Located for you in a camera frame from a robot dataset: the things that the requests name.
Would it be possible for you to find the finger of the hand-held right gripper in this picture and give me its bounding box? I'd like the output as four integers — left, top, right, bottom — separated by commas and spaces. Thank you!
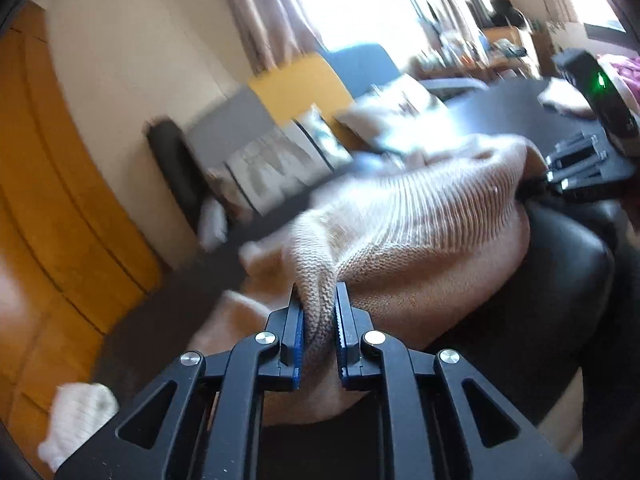
545, 132, 608, 173
520, 162, 626, 206

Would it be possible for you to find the black rolled mat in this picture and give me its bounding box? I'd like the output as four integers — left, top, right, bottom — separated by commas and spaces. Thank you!
146, 117, 211, 241

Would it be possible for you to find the tiger print cushion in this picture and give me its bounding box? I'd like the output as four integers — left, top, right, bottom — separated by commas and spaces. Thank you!
222, 105, 353, 216

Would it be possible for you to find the beige knitted sweater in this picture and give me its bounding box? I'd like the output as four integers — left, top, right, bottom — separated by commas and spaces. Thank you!
187, 132, 548, 428

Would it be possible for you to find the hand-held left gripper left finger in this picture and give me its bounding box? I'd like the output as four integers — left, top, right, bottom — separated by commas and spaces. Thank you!
52, 284, 306, 480

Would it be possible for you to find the light grey armrest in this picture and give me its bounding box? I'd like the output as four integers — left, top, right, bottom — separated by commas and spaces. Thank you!
420, 77, 488, 93

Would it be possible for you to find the wooden panelled wardrobe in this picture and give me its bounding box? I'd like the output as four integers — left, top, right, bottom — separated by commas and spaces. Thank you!
0, 2, 166, 461

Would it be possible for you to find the cluttered wooden shelf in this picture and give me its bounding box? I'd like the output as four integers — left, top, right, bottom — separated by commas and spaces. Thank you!
410, 0, 541, 81

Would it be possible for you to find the deer print cushion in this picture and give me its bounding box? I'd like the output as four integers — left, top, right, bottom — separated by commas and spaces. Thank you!
335, 74, 446, 153

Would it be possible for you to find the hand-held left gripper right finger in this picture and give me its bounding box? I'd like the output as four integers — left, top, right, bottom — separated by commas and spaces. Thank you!
334, 282, 581, 480

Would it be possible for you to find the grey yellow blue sofa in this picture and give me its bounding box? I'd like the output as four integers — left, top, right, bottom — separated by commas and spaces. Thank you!
182, 42, 401, 221

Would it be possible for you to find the white cloth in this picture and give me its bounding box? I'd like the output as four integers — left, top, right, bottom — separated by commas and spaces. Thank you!
37, 382, 120, 472

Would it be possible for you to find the bright window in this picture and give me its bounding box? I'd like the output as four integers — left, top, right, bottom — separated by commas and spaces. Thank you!
320, 0, 451, 56

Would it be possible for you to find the cream cloth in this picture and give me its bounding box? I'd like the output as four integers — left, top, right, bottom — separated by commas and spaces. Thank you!
537, 80, 596, 118

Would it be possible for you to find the pink cloth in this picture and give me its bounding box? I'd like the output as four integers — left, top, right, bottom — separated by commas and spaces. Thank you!
602, 55, 640, 96

